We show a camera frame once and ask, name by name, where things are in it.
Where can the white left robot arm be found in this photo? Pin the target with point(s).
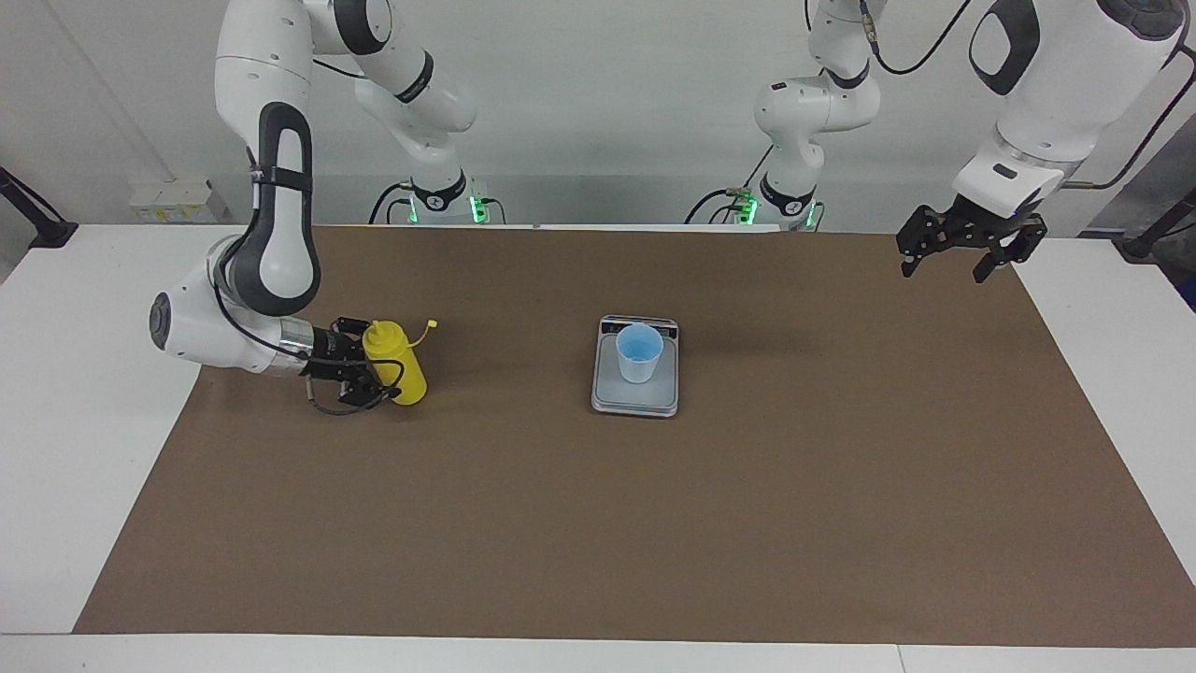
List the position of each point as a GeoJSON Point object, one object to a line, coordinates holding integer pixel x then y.
{"type": "Point", "coordinates": [1056, 93]}

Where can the black stand leg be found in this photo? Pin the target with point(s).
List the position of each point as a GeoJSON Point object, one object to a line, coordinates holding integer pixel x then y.
{"type": "Point", "coordinates": [51, 234]}
{"type": "Point", "coordinates": [1145, 245]}

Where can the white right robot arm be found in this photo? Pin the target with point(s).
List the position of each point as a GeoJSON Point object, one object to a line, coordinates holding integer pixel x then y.
{"type": "Point", "coordinates": [271, 234]}

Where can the brown table mat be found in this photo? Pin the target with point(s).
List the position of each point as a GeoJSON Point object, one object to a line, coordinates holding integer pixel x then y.
{"type": "Point", "coordinates": [654, 523]}

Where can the white wall outlet box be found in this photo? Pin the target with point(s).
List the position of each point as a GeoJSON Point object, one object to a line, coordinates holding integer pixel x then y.
{"type": "Point", "coordinates": [177, 201]}

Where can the silver digital kitchen scale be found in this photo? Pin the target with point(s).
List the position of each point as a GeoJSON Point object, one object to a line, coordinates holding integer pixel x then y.
{"type": "Point", "coordinates": [645, 397]}

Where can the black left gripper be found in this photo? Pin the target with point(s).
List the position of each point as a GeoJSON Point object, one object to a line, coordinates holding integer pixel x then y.
{"type": "Point", "coordinates": [981, 229]}

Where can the light blue plastic cup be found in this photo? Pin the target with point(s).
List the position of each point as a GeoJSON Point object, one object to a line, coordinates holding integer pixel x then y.
{"type": "Point", "coordinates": [639, 365]}

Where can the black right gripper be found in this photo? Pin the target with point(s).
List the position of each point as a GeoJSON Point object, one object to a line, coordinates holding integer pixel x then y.
{"type": "Point", "coordinates": [338, 353]}

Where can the yellow squeeze bottle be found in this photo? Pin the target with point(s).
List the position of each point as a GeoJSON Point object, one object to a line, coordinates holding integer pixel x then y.
{"type": "Point", "coordinates": [397, 360]}

